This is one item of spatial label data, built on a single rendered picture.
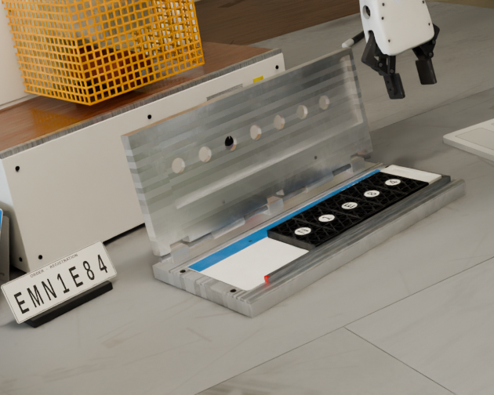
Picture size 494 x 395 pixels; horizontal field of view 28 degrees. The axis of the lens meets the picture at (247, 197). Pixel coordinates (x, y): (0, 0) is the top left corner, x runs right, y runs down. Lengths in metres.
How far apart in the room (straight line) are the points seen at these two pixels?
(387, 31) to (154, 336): 0.58
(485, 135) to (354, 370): 0.72
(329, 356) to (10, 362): 0.40
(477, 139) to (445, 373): 0.70
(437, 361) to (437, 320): 0.09
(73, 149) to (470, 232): 0.58
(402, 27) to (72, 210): 0.56
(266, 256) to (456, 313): 0.29
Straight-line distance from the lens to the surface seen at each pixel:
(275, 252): 1.35
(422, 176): 1.52
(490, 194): 1.51
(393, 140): 1.77
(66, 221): 1.48
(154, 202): 1.34
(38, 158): 1.44
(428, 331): 1.17
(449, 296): 1.24
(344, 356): 1.13
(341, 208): 1.43
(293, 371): 1.12
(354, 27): 2.66
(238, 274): 1.31
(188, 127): 1.38
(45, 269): 1.35
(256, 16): 2.99
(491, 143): 1.69
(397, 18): 1.50
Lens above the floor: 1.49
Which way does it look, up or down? 22 degrees down
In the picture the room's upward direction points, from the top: 9 degrees counter-clockwise
